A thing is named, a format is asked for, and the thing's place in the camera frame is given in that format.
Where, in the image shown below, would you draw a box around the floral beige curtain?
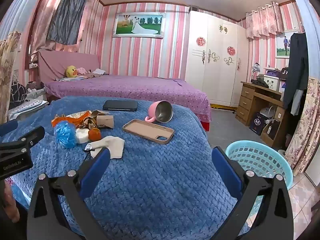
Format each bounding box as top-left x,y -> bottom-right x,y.
0,31 -> 22,124

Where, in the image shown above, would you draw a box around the pink covered headboard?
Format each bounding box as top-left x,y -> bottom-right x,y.
37,50 -> 102,85

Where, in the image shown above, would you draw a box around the dark hanging jacket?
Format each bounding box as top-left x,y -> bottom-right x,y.
283,32 -> 309,115

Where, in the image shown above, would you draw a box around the floral door curtain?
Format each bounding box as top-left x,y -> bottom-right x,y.
285,77 -> 320,177

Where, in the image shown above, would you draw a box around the black patterned cushion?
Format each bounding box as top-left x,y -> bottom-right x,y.
10,82 -> 28,109

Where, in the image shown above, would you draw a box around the wall poster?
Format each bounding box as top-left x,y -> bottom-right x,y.
276,31 -> 294,59

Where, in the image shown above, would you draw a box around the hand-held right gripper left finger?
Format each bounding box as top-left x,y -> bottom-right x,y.
26,147 -> 112,240

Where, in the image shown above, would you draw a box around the person's left hand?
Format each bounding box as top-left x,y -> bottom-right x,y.
4,180 -> 20,222

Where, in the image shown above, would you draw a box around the desk lamp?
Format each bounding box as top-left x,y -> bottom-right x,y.
251,62 -> 261,81

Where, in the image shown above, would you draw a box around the brown cardboard box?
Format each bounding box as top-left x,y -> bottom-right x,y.
261,119 -> 282,147

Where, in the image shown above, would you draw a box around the white tissue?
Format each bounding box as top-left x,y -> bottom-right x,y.
85,135 -> 125,159

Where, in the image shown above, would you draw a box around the small white fan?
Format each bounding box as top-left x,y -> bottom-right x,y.
260,106 -> 277,120

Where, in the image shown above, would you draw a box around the orange snack packet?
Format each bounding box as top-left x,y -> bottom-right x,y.
51,113 -> 87,130

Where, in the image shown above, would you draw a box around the blue plastic bag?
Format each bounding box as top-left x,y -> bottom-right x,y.
54,120 -> 77,148

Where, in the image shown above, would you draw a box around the wooden desk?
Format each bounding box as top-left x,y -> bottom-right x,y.
236,81 -> 292,140

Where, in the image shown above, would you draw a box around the white storage box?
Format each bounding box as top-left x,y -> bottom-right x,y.
264,75 -> 282,92

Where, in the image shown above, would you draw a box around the black box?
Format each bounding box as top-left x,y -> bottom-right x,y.
249,112 -> 266,136

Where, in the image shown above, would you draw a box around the pink valance curtain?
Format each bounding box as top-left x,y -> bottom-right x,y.
246,1 -> 285,39

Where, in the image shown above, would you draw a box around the white round bun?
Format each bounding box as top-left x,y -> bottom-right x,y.
76,128 -> 90,143

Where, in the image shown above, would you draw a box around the teal plastic basket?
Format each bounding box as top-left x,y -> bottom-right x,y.
225,140 -> 293,220

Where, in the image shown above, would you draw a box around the white dotted cloth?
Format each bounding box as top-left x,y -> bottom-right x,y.
7,99 -> 49,120

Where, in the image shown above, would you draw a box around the beige phone case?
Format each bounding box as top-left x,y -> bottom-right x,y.
122,119 -> 175,145

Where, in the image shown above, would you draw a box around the white wardrobe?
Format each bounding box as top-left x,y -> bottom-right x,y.
185,11 -> 249,108

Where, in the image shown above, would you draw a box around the orange tangerine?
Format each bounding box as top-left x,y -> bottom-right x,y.
89,128 -> 102,142

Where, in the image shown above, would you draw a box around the pink mug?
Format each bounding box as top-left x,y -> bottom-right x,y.
145,100 -> 173,123

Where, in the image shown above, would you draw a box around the bed with purple bedspread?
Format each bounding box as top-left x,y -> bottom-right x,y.
44,75 -> 212,132

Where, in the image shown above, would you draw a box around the torn cardboard box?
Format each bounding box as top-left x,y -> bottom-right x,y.
96,115 -> 115,128

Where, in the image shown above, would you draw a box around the pink window curtain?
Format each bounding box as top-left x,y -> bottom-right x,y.
30,0 -> 103,63

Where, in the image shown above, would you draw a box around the grey curtain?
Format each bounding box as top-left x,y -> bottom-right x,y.
46,0 -> 88,46

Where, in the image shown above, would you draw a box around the brown paper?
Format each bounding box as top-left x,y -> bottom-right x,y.
82,117 -> 98,130

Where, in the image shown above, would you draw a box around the dark cloth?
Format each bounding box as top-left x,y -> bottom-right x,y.
251,79 -> 269,88

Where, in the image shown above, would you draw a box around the framed wedding picture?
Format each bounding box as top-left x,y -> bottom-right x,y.
112,12 -> 167,38

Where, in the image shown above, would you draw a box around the beige cloth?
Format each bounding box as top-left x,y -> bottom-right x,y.
90,68 -> 109,77

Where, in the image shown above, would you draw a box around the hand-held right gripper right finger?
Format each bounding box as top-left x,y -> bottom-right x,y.
210,146 -> 293,240

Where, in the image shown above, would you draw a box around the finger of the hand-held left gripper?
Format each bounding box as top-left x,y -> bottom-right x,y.
0,126 -> 45,158
0,120 -> 18,137

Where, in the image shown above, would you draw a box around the black smartphone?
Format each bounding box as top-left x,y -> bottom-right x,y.
103,100 -> 138,112

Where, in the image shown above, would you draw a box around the silver snack wrapper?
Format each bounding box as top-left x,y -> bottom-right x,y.
65,109 -> 100,120

